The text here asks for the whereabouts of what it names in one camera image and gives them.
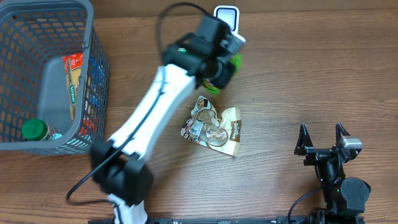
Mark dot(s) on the green capped bottle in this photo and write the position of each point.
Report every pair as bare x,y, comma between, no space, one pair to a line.
39,130

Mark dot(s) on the white brown cookie bag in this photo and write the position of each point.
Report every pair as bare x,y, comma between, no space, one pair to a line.
206,128

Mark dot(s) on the grey plastic basket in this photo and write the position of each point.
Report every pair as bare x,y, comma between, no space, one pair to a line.
35,35

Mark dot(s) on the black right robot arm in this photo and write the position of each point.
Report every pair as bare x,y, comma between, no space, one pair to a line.
345,197

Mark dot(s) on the green candy bag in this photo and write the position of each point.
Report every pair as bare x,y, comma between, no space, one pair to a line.
237,60

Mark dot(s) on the orange pasta packet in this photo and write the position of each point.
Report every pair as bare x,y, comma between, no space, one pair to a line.
72,65

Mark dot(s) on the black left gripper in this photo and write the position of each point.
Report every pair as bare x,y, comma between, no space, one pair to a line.
224,81

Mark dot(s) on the white barcode scanner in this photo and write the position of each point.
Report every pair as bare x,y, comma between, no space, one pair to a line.
228,14

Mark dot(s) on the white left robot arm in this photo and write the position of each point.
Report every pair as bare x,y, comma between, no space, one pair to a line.
200,58

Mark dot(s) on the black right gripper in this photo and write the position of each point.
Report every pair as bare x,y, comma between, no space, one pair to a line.
303,146

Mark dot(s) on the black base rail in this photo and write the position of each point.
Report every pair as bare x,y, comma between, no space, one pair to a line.
278,220

